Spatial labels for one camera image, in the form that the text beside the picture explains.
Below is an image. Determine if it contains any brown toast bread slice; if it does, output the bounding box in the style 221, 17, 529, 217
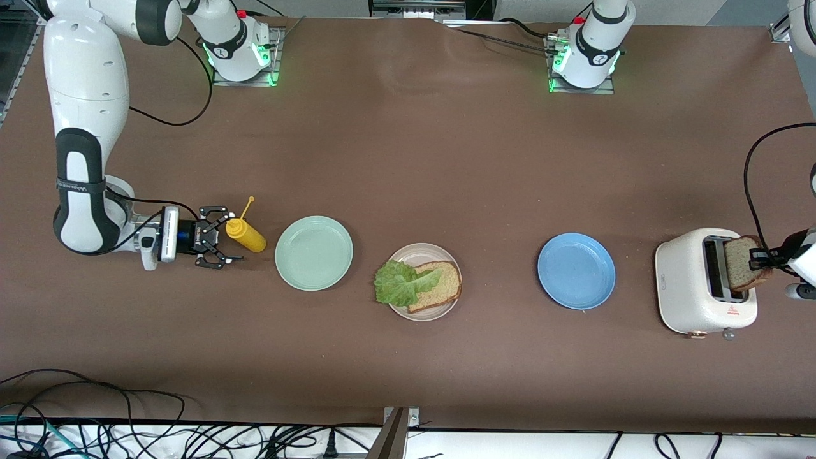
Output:
724, 235, 773, 294
408, 260, 462, 314

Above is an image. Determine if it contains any grey metal bracket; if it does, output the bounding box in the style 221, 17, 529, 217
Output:
367, 407, 421, 459

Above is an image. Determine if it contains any mint green plate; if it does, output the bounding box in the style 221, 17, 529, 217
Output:
275, 215, 354, 292

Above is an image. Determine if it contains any blue plate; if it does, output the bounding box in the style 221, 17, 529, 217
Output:
537, 232, 616, 311

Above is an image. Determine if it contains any black base cable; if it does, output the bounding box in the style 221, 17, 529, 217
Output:
440, 19, 555, 55

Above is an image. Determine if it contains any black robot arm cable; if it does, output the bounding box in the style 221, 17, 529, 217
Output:
102, 182, 201, 221
743, 122, 816, 252
127, 35, 214, 126

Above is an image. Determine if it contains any beige plate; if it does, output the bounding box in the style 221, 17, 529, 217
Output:
381, 242, 462, 322

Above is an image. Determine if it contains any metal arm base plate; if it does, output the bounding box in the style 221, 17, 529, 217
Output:
547, 35, 616, 95
212, 25, 282, 87

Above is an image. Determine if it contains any green lettuce leaf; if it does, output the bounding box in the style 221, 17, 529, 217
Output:
374, 259, 442, 307

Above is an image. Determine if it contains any white two-slot toaster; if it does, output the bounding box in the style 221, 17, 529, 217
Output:
655, 228, 759, 340

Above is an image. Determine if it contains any yellow mustard squeeze bottle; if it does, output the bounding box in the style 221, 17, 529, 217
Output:
225, 196, 267, 253

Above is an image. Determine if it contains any teal loose cable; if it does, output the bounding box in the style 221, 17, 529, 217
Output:
0, 414, 84, 459

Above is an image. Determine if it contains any dark metal frame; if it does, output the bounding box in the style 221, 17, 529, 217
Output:
370, 0, 467, 20

